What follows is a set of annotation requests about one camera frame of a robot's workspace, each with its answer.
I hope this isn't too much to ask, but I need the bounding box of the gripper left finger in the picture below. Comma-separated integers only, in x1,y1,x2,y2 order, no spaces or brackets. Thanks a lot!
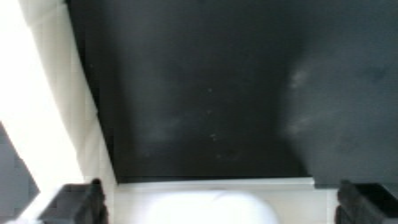
40,179,109,224

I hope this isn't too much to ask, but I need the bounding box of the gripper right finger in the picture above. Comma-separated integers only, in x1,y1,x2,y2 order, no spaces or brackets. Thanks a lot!
335,181,398,224

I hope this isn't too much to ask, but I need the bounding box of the white drawer housing box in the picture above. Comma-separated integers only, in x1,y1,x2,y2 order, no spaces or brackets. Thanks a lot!
0,0,116,194

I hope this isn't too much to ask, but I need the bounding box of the white drawer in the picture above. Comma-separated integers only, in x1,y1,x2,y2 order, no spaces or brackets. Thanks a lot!
4,178,338,224

